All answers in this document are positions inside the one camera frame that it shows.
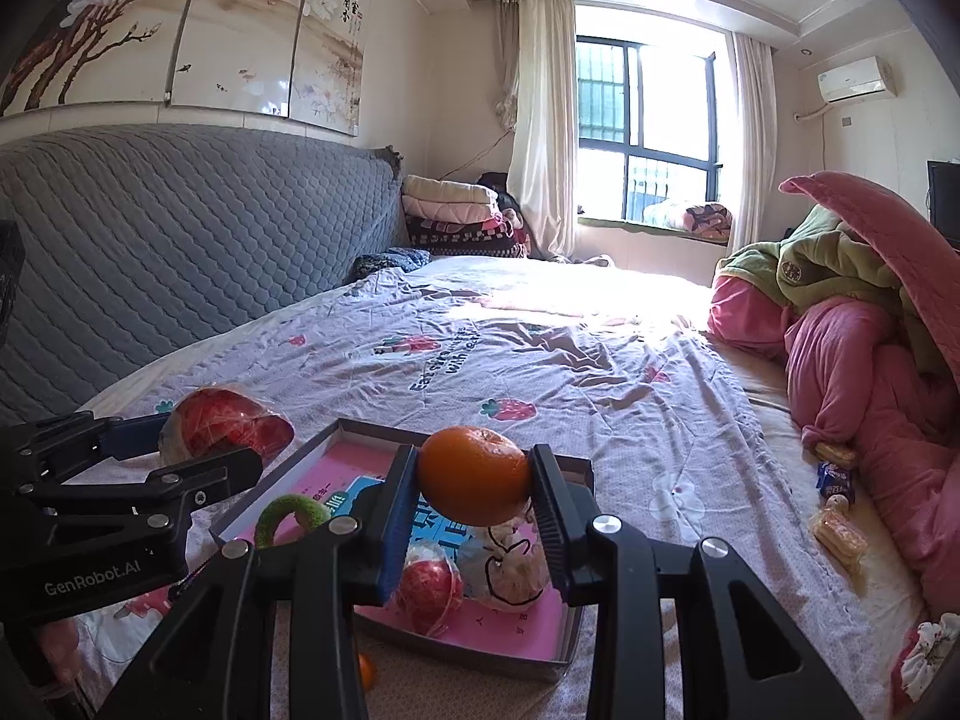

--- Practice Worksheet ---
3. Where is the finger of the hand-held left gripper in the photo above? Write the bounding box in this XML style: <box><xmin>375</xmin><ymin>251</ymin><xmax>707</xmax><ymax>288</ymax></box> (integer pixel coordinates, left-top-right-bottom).
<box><xmin>19</xmin><ymin>411</ymin><xmax>172</xmax><ymax>485</ymax></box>
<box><xmin>30</xmin><ymin>446</ymin><xmax>263</xmax><ymax>533</ymax></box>

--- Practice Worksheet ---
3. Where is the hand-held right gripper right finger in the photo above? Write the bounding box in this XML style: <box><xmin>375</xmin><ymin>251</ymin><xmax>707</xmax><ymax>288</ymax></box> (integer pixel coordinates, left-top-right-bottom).
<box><xmin>529</xmin><ymin>444</ymin><xmax>863</xmax><ymax>720</ymax></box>

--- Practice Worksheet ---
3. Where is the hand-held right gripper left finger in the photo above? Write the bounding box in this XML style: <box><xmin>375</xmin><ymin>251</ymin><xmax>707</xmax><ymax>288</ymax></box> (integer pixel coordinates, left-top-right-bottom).
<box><xmin>97</xmin><ymin>444</ymin><xmax>421</xmax><ymax>720</ymax></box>

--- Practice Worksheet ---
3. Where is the plastic-wrapped red apple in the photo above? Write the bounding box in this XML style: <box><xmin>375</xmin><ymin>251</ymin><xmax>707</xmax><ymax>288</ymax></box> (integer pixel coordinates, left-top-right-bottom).
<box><xmin>159</xmin><ymin>386</ymin><xmax>295</xmax><ymax>477</ymax></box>
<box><xmin>395</xmin><ymin>559</ymin><xmax>464</xmax><ymax>635</ymax></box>

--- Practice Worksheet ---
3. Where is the green fuzzy ring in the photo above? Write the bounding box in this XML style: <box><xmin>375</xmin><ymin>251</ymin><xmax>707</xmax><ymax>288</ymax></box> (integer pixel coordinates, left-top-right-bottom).
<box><xmin>255</xmin><ymin>495</ymin><xmax>332</xmax><ymax>548</ymax></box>

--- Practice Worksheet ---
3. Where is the grey cardboard box tray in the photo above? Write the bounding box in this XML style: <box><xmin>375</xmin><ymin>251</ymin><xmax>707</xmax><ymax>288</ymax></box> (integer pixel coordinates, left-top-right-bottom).
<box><xmin>208</xmin><ymin>418</ymin><xmax>595</xmax><ymax>683</ymax></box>

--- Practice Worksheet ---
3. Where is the pink book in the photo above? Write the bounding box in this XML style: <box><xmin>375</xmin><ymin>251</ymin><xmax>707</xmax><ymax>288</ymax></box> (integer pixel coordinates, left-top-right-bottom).
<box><xmin>225</xmin><ymin>441</ymin><xmax>571</xmax><ymax>665</ymax></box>

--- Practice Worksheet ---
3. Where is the strawberry printed bedsheet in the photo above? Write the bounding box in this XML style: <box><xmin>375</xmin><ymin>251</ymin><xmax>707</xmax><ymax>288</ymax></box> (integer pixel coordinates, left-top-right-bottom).
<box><xmin>75</xmin><ymin>255</ymin><xmax>931</xmax><ymax>720</ymax></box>

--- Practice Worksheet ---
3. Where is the grey quilted headboard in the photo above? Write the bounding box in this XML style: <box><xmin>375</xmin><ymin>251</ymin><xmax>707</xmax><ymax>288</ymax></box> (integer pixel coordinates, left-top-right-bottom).
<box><xmin>0</xmin><ymin>124</ymin><xmax>402</xmax><ymax>428</ymax></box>

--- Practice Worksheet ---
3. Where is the dark blue cloth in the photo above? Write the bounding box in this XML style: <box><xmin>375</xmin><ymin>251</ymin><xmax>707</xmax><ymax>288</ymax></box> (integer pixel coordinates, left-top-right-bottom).
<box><xmin>352</xmin><ymin>247</ymin><xmax>432</xmax><ymax>278</ymax></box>

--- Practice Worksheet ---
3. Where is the blue snack packet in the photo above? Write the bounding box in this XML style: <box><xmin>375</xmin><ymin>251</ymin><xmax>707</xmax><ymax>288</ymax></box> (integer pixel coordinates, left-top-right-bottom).
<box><xmin>816</xmin><ymin>461</ymin><xmax>856</xmax><ymax>503</ymax></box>

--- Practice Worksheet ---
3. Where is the clear wafer packet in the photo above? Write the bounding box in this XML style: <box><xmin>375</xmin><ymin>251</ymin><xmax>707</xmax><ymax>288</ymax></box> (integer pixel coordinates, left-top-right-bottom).
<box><xmin>810</xmin><ymin>502</ymin><xmax>871</xmax><ymax>563</ymax></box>

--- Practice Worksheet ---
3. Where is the dark checkered folded blanket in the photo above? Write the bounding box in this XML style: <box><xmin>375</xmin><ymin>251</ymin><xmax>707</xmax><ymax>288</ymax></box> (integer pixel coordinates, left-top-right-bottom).
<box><xmin>405</xmin><ymin>214</ymin><xmax>530</xmax><ymax>260</ymax></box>

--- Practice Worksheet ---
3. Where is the cream folded blanket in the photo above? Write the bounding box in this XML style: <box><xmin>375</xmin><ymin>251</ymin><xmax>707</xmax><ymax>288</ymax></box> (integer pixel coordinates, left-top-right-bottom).
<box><xmin>403</xmin><ymin>175</ymin><xmax>500</xmax><ymax>224</ymax></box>

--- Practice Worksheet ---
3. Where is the patterned folded blanket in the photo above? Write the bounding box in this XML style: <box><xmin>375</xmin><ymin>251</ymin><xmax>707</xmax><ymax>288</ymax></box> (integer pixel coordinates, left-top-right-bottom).
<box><xmin>643</xmin><ymin>201</ymin><xmax>732</xmax><ymax>241</ymax></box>

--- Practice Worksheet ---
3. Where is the dark bag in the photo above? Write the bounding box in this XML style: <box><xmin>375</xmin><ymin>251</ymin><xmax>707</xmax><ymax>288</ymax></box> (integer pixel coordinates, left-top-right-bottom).
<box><xmin>480</xmin><ymin>172</ymin><xmax>530</xmax><ymax>241</ymax></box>

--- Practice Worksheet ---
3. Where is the pink quilt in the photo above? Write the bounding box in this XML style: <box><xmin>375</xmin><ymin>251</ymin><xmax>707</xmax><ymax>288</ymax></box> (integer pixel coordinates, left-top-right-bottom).
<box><xmin>709</xmin><ymin>274</ymin><xmax>960</xmax><ymax>616</ymax></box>

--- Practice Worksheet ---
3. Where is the green blanket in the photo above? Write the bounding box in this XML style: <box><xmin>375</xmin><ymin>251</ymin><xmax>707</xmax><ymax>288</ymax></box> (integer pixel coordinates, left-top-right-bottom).
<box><xmin>724</xmin><ymin>206</ymin><xmax>946</xmax><ymax>376</ymax></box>

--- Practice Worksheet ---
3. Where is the cream curtain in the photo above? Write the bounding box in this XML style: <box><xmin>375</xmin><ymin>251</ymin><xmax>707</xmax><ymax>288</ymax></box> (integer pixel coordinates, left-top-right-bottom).
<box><xmin>724</xmin><ymin>30</ymin><xmax>785</xmax><ymax>290</ymax></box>
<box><xmin>491</xmin><ymin>0</ymin><xmax>578</xmax><ymax>260</ymax></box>

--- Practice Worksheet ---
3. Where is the floral cloth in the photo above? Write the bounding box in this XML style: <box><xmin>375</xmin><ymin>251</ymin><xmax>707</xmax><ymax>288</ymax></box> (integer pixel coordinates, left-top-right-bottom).
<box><xmin>896</xmin><ymin>619</ymin><xmax>950</xmax><ymax>698</ymax></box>

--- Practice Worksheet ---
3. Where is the barred window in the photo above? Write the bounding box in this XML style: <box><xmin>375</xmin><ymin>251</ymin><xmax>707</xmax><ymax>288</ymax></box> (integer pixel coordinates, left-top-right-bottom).
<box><xmin>576</xmin><ymin>34</ymin><xmax>725</xmax><ymax>226</ymax></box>

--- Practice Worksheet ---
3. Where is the pink quilted cover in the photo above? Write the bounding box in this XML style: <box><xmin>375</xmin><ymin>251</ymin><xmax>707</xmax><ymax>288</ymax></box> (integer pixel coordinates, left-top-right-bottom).
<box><xmin>778</xmin><ymin>170</ymin><xmax>960</xmax><ymax>361</ymax></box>

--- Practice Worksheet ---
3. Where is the black television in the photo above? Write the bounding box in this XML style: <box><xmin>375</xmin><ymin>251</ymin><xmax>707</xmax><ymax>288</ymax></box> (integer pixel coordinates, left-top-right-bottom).
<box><xmin>926</xmin><ymin>160</ymin><xmax>960</xmax><ymax>248</ymax></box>

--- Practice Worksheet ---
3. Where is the white air conditioner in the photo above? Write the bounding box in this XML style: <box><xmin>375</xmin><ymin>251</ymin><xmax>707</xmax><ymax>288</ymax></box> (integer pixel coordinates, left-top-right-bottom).
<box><xmin>816</xmin><ymin>56</ymin><xmax>899</xmax><ymax>104</ymax></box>

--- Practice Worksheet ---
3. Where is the white scrunchie with black cord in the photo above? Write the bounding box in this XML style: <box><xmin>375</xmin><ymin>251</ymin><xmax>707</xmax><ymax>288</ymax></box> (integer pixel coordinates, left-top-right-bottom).
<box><xmin>457</xmin><ymin>506</ymin><xmax>552</xmax><ymax>614</ymax></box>

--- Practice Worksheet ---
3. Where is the floral wall painting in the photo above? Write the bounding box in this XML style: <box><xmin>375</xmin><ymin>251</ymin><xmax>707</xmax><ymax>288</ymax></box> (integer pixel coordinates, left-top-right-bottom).
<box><xmin>0</xmin><ymin>0</ymin><xmax>368</xmax><ymax>136</ymax></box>

